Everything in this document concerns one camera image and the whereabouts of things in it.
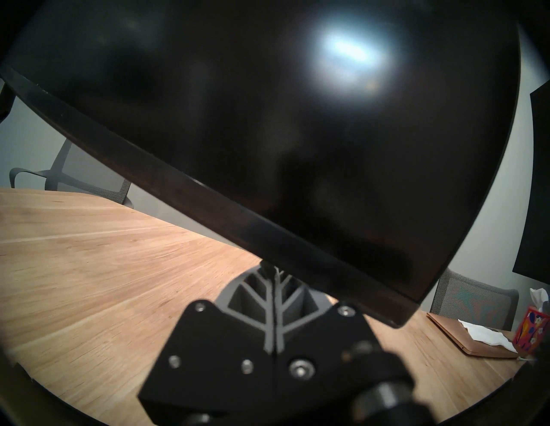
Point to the colourful pink tissue box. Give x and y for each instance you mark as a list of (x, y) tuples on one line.
[(532, 326)]

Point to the large black wall television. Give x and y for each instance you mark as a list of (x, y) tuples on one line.
[(535, 184)]

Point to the grey mesh office chair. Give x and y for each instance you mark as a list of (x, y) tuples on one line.
[(60, 171), (477, 296)]

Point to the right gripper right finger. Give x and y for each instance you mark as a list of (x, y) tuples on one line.
[(309, 343)]

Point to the curved black Samsung monitor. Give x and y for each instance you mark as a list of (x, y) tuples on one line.
[(258, 107)]

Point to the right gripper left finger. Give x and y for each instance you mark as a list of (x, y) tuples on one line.
[(223, 352)]

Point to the white paper napkin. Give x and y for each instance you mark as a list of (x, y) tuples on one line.
[(485, 333)]

